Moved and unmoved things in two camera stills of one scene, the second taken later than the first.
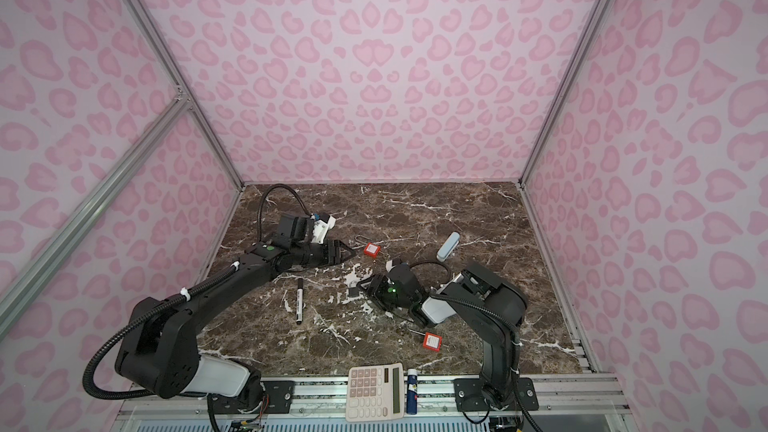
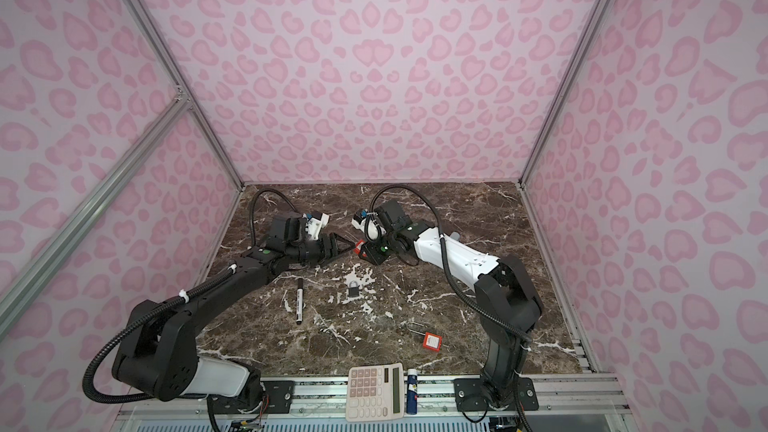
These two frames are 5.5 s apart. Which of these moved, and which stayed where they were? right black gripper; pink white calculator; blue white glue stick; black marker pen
Moved: right black gripper
Stayed: pink white calculator; black marker pen; blue white glue stick
